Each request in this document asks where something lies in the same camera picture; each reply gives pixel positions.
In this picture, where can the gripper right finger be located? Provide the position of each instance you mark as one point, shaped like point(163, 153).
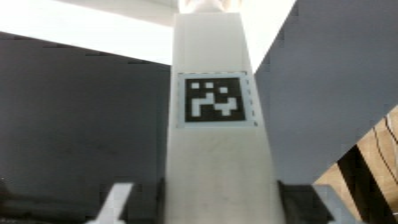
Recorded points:
point(314, 205)

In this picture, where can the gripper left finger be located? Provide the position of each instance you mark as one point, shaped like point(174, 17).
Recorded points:
point(111, 211)

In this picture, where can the white leg with tag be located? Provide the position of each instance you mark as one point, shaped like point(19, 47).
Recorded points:
point(222, 184)

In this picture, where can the white desk top tray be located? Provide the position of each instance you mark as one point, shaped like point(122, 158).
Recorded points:
point(136, 33)

